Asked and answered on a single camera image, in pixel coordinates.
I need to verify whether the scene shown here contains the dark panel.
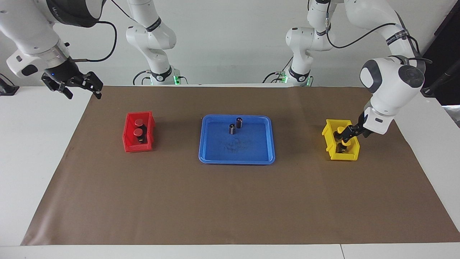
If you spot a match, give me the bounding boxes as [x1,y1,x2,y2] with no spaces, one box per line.
[420,0,460,105]

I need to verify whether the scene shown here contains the black stand pole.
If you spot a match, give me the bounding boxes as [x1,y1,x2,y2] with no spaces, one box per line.
[420,68,460,97]

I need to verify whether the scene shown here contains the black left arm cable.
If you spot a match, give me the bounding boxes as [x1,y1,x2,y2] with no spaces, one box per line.
[325,11,432,65]

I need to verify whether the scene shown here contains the red plastic bin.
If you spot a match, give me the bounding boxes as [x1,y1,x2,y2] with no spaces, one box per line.
[123,111,156,153]

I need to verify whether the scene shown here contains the blue plastic tray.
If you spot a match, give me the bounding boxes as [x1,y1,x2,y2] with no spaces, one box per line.
[199,114,276,165]

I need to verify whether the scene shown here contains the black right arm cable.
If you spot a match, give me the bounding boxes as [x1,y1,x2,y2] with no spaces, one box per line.
[68,0,134,63]

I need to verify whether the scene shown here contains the black clamp on table edge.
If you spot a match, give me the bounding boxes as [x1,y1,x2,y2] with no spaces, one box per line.
[0,74,19,96]

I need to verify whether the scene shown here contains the yellow plastic bin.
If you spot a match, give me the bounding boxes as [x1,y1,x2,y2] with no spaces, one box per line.
[322,119,360,161]

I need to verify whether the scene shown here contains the brown table mat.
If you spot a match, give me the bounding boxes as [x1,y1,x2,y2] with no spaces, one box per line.
[21,86,460,246]

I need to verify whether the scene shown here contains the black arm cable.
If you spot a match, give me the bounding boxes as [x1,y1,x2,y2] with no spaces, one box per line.
[68,0,134,63]
[325,11,432,65]

